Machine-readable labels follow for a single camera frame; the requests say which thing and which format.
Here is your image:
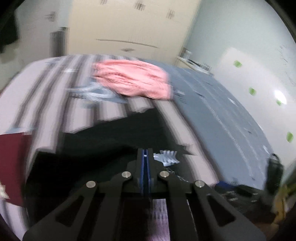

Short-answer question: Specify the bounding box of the black printed t-shirt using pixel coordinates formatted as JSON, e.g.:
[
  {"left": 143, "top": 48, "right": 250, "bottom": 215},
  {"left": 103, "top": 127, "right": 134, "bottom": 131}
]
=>
[{"left": 25, "top": 108, "right": 186, "bottom": 224}]

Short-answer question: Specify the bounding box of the pink crumpled garment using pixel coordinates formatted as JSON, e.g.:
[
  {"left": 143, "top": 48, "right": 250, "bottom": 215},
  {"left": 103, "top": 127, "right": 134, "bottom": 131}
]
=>
[{"left": 93, "top": 59, "right": 172, "bottom": 100}]

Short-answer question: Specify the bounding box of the striped grey bed sheet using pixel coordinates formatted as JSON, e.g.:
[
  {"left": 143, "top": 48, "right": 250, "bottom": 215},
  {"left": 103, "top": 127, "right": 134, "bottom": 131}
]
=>
[{"left": 1, "top": 55, "right": 271, "bottom": 240}]

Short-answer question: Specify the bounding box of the white panel with green stickers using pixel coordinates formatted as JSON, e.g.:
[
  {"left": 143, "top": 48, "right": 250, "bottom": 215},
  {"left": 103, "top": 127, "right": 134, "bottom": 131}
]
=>
[{"left": 213, "top": 47, "right": 295, "bottom": 167}]

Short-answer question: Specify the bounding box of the maroon folded sweatshirt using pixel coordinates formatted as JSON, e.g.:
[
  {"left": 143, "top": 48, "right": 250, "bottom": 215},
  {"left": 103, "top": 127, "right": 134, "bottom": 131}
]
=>
[{"left": 0, "top": 133, "right": 32, "bottom": 206}]

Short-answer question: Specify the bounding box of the cream wardrobe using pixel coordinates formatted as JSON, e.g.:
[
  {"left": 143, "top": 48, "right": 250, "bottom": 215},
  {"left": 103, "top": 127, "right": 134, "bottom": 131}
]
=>
[{"left": 67, "top": 0, "right": 200, "bottom": 64}]

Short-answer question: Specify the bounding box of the dark suitcase by door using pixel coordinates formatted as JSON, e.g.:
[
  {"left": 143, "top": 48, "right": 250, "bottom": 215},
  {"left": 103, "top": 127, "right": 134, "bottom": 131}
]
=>
[{"left": 50, "top": 27, "right": 68, "bottom": 57}]

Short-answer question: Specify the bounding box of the black jacket hanging on wall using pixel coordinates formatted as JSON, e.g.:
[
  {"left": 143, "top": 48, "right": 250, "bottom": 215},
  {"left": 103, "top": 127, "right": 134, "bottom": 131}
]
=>
[{"left": 0, "top": 0, "right": 23, "bottom": 54}]

